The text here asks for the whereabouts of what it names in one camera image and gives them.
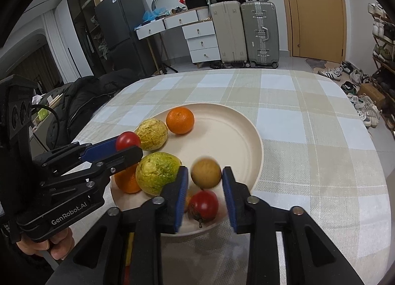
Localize white desk with drawers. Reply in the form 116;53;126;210
136;7;221;75

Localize wrinkled yellow passion fruit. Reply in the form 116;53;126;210
135;118;169;152

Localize dark wardrobe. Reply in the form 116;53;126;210
66;0;115;78

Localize person's left hand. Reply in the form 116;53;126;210
15;228;75;261

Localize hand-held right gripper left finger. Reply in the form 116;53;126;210
46;166;189;285

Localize silver suitcase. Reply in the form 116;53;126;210
241;1;280;68

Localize dark grey refrigerator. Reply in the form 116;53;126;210
94;0;158;77

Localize round cream plate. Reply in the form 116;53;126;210
110;103;264;237

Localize beige suitcase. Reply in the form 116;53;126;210
209;1;249;67

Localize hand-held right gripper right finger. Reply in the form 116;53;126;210
222;166;366;285

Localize small brown longan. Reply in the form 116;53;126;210
191;157;223;190

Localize person's left forearm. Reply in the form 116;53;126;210
0;242;59;285

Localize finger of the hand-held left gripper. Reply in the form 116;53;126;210
32;136;121;177
39;145;144;193

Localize patterned doormat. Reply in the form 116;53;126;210
305;58;331;71

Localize black jacket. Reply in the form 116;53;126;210
46;68;139;151

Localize shoe rack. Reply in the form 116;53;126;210
367;2;395;131

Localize pile of sneakers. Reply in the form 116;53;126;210
318;61;395;131

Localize large yellow-green passion fruit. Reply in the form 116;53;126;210
135;152;182;196

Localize wooden door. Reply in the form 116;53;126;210
276;0;346;64

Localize black cable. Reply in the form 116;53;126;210
29;104;60;137

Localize beige checked tablecloth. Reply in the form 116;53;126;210
51;69;390;285

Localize blue plastic bag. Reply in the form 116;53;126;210
142;7;167;23

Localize red tomato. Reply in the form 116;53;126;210
188;190;219;228
115;131;142;152

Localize orange mandarin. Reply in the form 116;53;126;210
166;107;195;135
114;164;142;194

